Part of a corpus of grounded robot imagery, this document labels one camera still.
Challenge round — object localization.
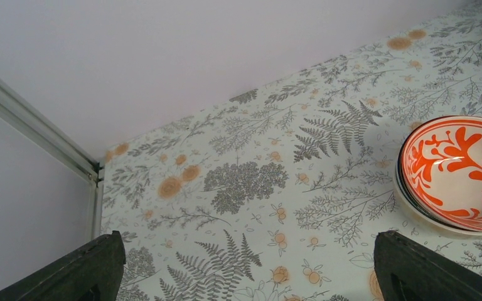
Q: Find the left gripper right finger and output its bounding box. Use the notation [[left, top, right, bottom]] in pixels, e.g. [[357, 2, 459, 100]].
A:
[[373, 231, 482, 300]]

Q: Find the floral table mat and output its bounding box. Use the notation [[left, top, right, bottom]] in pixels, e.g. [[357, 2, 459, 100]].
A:
[[101, 1, 482, 300]]

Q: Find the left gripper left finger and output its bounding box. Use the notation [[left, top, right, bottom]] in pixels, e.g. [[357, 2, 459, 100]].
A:
[[0, 231, 126, 300]]

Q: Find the beige patterned bowl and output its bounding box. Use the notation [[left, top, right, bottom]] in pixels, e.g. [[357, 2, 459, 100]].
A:
[[393, 178, 482, 239]]

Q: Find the aluminium corner frame post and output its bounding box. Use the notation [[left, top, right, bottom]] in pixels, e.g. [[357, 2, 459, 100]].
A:
[[0, 79, 104, 240]]

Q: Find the red white patterned bowl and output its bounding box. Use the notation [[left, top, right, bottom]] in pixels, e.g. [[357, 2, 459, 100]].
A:
[[397, 115, 482, 232]]

